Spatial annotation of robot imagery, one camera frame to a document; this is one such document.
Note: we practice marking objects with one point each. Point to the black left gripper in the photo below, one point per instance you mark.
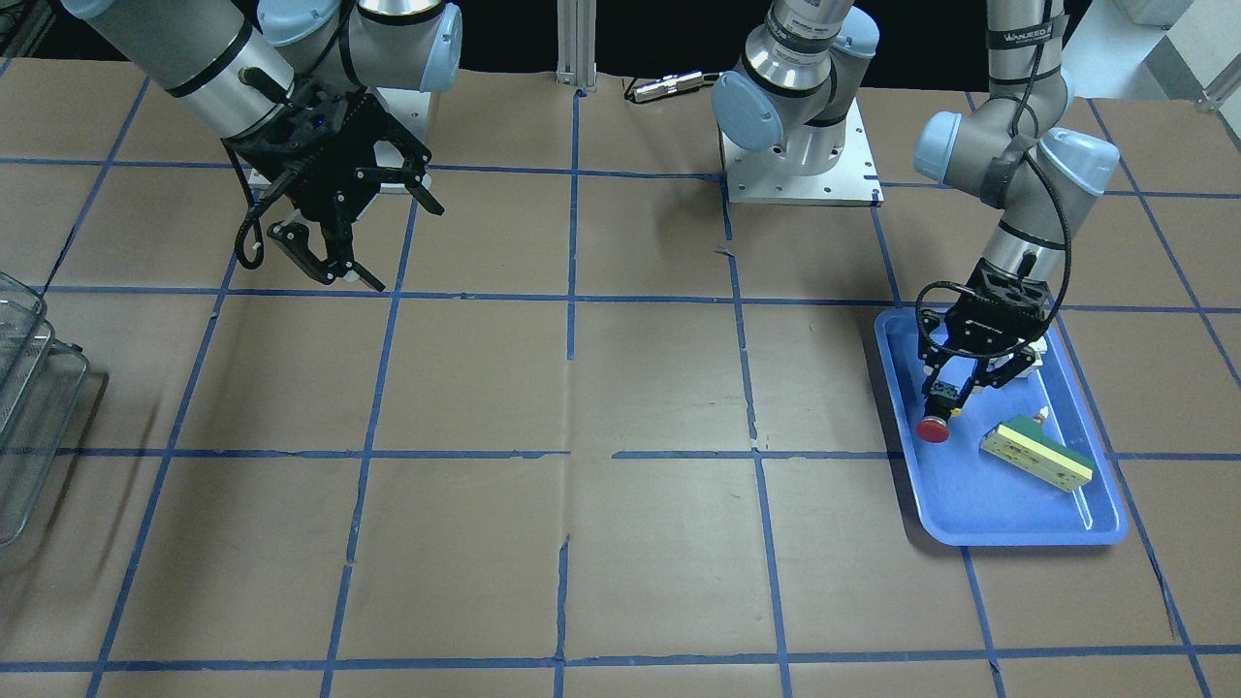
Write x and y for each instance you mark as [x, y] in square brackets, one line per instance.
[1005, 366]

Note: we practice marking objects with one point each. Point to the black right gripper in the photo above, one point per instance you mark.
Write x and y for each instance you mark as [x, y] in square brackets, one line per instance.
[341, 197]

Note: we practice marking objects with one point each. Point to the red emergency stop button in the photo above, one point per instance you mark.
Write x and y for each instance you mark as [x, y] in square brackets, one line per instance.
[943, 402]

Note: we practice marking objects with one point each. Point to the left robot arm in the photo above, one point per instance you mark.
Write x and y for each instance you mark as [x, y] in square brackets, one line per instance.
[798, 75]

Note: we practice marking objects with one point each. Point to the white circuit breaker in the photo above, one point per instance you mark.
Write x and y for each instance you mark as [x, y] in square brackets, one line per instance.
[1036, 352]

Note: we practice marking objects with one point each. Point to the green yellow terminal block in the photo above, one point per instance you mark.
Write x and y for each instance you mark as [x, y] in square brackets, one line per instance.
[1021, 441]

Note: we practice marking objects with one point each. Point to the blue plastic tray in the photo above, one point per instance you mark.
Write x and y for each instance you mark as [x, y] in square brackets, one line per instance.
[965, 496]

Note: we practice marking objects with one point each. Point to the aluminium frame post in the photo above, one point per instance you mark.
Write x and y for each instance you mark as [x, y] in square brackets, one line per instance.
[576, 22]

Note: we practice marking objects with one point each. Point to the wire mesh shelf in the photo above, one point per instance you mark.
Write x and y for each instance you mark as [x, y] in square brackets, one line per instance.
[41, 379]

